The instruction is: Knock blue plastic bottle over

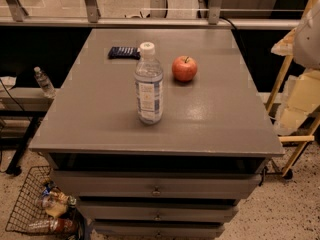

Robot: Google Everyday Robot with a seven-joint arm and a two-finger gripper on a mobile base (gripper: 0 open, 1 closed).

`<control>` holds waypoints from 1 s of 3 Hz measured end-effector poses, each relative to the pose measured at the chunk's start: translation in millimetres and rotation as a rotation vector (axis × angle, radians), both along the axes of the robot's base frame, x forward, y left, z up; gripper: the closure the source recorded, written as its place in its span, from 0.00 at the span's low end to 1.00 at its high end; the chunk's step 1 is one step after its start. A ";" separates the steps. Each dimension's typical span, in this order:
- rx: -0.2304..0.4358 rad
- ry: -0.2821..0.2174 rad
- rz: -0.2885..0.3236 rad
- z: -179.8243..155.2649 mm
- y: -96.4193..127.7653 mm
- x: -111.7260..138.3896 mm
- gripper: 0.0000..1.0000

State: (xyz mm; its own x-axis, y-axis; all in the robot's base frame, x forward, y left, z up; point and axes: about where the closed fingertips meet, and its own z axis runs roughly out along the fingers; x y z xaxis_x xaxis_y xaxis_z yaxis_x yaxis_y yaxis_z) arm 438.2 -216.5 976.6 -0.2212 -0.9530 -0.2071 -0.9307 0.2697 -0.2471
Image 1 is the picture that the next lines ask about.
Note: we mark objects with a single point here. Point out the clear water bottle blue label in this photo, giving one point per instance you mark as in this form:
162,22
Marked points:
149,85

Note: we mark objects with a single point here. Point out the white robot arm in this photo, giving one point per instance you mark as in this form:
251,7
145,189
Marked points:
306,45

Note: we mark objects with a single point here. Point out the small clear bottle on shelf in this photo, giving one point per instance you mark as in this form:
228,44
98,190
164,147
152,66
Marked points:
45,83

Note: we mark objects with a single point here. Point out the plastic bottle in basket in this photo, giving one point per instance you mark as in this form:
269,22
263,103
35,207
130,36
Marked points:
53,225

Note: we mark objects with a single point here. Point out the grey drawer cabinet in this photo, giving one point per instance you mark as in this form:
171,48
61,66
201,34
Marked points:
181,177

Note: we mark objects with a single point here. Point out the red apple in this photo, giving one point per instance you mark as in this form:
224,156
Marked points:
184,68

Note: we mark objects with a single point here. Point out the yellow snack bag in basket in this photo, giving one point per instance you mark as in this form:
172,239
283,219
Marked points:
56,209

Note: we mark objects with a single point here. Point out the grey side shelf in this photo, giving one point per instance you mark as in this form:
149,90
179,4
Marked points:
28,99

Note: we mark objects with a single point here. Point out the yellow wooden frame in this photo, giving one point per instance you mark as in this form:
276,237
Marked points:
297,118

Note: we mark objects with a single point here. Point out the black wire basket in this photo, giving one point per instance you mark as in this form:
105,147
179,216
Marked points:
38,192

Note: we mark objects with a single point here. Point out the metal rail with brackets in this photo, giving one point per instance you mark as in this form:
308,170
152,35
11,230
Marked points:
20,16

